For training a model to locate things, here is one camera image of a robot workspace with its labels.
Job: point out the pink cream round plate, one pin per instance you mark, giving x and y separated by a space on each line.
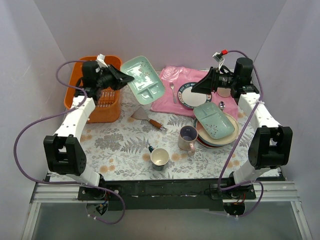
230 137

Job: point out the metal scraper wooden handle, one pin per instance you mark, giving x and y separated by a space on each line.
140 114

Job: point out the cream mug dark rim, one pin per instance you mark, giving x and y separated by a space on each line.
224 92

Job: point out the aluminium frame rail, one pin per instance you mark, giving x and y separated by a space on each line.
274 191

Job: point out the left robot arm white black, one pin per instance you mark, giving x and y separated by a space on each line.
63 151

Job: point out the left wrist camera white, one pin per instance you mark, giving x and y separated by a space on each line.
102 59

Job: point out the stack of coloured plates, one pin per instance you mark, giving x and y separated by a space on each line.
207 143

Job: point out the small silver spoon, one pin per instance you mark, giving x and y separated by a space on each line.
171 84

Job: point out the round plate dark green rim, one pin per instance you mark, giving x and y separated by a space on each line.
189 99

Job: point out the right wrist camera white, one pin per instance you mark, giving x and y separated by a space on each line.
219 58

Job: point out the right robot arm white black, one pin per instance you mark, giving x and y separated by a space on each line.
271 143

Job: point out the mint divided tray red berries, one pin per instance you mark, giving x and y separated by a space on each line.
147 86

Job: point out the cream cup teal handle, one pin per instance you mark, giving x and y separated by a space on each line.
159 158

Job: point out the floral table mat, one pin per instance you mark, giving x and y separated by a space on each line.
119 150

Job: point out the iridescent mug pink handle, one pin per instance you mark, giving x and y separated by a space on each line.
187 138

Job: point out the orange plastic dish bin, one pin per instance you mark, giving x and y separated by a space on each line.
108 107

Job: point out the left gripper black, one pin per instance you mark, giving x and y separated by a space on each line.
113 75

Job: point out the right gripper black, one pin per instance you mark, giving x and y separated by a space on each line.
213 80

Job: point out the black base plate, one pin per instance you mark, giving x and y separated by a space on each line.
201 193

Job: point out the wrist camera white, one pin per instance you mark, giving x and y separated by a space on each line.
219 58
102 59

